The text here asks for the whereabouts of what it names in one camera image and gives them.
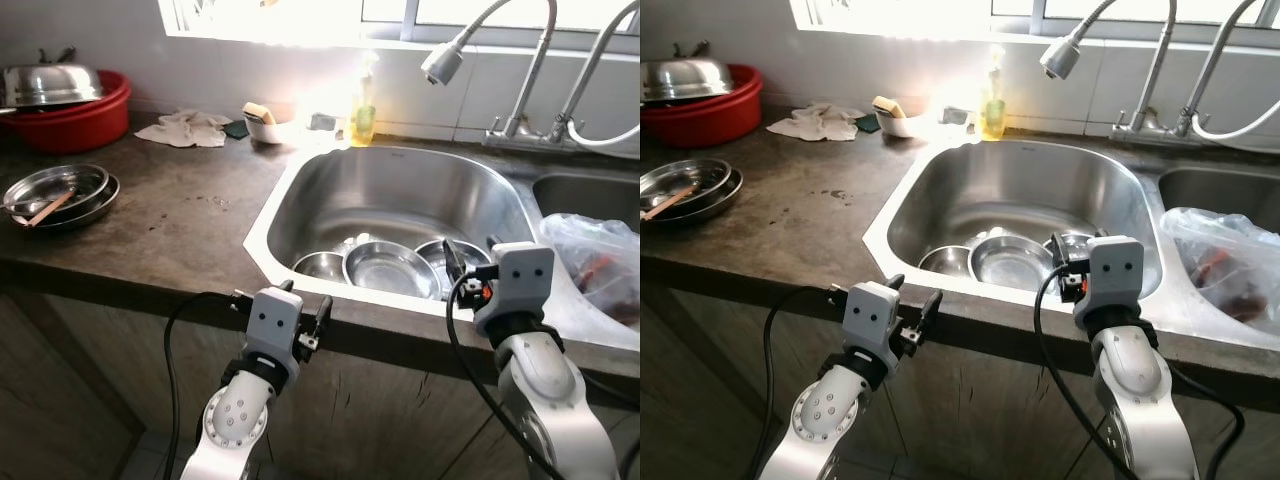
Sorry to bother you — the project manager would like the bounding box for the deep stainless steel bowl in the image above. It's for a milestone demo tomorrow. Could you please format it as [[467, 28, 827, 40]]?
[[343, 240, 442, 300], [968, 235, 1057, 293]]

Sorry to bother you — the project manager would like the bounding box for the small stainless steel bowl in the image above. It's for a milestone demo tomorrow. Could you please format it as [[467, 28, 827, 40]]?
[[293, 251, 347, 284], [918, 245, 973, 278]]

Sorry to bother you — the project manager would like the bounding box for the stainless steel double sink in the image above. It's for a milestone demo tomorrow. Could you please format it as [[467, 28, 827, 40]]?
[[862, 138, 1280, 351], [243, 143, 641, 353]]

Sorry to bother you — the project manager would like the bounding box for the grey wood counter cabinet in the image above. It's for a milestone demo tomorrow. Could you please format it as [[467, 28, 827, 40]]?
[[640, 280, 1280, 480], [0, 285, 641, 480]]

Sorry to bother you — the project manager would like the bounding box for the clear plastic bag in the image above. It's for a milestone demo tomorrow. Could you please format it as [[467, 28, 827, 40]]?
[[540, 213, 641, 329], [1160, 207, 1280, 326]]

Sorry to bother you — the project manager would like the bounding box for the yellow dish soap bottle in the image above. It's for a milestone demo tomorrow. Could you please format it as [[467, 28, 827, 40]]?
[[980, 45, 1007, 141], [350, 52, 379, 147]]

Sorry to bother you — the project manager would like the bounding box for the small white bowl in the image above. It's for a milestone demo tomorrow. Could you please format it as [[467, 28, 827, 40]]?
[[875, 105, 926, 139], [245, 110, 299, 145]]

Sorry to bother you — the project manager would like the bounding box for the white dish cloth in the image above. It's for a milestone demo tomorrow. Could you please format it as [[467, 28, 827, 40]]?
[[767, 102, 866, 143], [135, 108, 233, 149]]

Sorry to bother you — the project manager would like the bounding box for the steel faucet with spray head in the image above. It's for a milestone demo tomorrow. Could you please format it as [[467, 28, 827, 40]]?
[[421, 0, 561, 149], [1040, 0, 1181, 141]]

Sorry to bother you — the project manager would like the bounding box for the wooden chopstick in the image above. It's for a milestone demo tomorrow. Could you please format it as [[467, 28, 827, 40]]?
[[649, 184, 699, 219], [645, 185, 696, 221], [26, 189, 74, 225], [22, 190, 71, 227]]

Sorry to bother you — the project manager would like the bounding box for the curved steel faucet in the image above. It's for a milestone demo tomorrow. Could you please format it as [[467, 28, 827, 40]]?
[[555, 0, 641, 141], [1180, 0, 1263, 136]]

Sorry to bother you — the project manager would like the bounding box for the red plastic basin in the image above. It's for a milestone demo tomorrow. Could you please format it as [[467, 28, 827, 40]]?
[[0, 70, 132, 155], [640, 65, 763, 149]]

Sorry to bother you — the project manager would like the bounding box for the stainless steel domed lid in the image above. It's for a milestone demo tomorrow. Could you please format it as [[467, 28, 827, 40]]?
[[0, 48, 105, 108], [640, 42, 734, 103]]

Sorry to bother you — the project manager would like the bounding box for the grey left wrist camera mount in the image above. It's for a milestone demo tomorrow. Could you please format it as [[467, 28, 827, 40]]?
[[245, 288, 305, 369], [843, 282, 907, 363]]

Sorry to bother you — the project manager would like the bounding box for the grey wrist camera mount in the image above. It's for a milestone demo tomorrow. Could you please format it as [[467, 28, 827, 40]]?
[[473, 243, 557, 339], [1073, 236, 1147, 331], [843, 282, 907, 363], [245, 288, 305, 369]]

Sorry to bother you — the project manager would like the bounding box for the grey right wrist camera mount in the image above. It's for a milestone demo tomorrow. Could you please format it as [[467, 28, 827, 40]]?
[[1073, 236, 1147, 331], [473, 243, 557, 339]]

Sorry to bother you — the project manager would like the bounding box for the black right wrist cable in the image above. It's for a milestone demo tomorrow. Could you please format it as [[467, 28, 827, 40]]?
[[445, 272, 566, 480], [1032, 262, 1143, 480]]

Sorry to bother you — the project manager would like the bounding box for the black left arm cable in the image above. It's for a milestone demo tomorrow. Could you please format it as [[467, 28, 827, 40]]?
[[162, 290, 253, 480], [754, 286, 851, 480]]

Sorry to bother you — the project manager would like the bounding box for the white hose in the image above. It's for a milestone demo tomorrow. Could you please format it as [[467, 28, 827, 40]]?
[[1190, 100, 1280, 141], [568, 118, 641, 150]]

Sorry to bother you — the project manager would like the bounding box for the window with white frame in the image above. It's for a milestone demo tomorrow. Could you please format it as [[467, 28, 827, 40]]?
[[158, 0, 641, 53], [790, 0, 1280, 49]]

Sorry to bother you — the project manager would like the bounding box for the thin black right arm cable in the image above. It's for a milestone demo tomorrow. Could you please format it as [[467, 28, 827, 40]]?
[[1163, 363, 1248, 480]]

